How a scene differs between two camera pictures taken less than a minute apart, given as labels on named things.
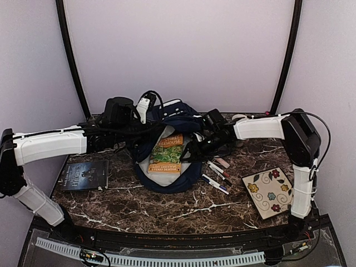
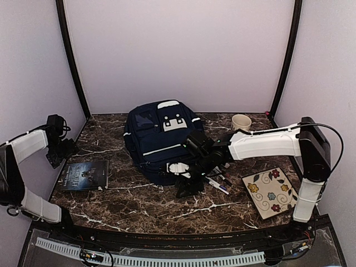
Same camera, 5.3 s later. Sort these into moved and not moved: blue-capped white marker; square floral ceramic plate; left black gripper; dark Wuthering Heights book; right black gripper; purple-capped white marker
Moved: left black gripper; right black gripper
Not moved: blue-capped white marker; dark Wuthering Heights book; square floral ceramic plate; purple-capped white marker
